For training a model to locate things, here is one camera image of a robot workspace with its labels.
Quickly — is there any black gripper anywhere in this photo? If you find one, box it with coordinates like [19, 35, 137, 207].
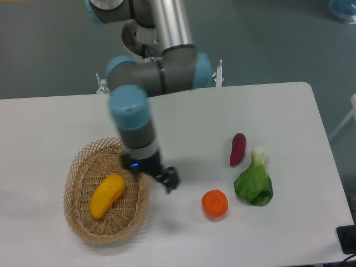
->
[120, 150, 179, 194]

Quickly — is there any yellow mango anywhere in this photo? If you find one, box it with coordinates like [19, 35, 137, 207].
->
[89, 174, 125, 219]

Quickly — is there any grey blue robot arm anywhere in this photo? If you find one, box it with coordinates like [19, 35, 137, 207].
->
[86, 1, 212, 192]

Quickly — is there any woven wicker basket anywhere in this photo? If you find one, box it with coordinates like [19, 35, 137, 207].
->
[63, 137, 150, 244]

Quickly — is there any orange tangerine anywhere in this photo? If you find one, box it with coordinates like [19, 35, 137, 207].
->
[201, 189, 229, 221]

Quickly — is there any purple sweet potato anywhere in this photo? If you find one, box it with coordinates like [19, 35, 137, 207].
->
[229, 133, 246, 167]

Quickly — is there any green bok choy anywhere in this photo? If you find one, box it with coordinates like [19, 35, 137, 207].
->
[234, 147, 274, 207]

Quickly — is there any black device at edge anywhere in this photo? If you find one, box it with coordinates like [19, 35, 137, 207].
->
[336, 225, 355, 254]

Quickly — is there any blue plastic bag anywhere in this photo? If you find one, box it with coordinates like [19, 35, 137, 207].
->
[328, 0, 355, 24]

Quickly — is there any white frame at right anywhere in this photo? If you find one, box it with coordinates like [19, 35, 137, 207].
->
[328, 94, 355, 144]

